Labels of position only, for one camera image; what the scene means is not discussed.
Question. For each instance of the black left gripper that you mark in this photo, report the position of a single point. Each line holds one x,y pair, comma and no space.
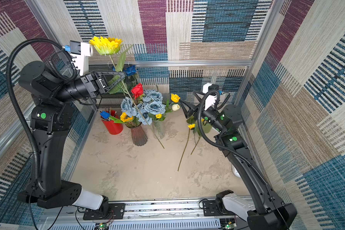
94,85

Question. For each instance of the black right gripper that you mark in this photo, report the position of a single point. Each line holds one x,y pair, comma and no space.
200,110

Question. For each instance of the large yellow sunflower stem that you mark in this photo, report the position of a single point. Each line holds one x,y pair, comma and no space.
187,143

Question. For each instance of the small yellow sunflower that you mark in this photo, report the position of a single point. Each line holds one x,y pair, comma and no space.
175,98

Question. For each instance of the yellow sunflower bouquet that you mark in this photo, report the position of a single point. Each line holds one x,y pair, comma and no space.
197,134

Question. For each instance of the tall yellow sunflower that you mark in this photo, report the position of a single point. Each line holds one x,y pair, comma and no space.
109,47

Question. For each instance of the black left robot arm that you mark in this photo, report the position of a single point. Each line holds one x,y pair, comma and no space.
50,125

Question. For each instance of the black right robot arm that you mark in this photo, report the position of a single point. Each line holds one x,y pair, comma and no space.
219,127

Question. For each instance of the clear glass vase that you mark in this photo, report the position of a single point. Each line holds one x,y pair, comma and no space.
158,129

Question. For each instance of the dark ribbed glass vase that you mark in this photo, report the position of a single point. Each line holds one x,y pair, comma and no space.
138,134

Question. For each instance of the blue rose pair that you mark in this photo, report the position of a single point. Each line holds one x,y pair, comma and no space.
128,70

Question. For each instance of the white tulip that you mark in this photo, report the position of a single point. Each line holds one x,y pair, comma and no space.
175,107

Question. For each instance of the red rose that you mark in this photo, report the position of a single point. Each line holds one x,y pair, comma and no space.
137,91

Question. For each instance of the grey blue rose bouquet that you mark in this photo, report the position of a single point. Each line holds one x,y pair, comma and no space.
145,108

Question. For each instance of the blue tulip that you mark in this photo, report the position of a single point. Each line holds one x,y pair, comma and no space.
104,115

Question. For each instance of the red pen cup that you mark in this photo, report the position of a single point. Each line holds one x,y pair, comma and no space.
112,127

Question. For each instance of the white round puck device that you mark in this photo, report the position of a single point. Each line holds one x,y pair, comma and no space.
235,172

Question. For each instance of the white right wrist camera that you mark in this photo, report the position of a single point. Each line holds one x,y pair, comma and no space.
212,100

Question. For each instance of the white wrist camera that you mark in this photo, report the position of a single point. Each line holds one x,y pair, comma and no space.
80,52
212,100

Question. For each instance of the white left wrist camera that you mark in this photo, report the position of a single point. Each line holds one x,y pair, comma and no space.
80,52

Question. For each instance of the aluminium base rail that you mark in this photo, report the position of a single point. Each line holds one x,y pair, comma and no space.
158,214

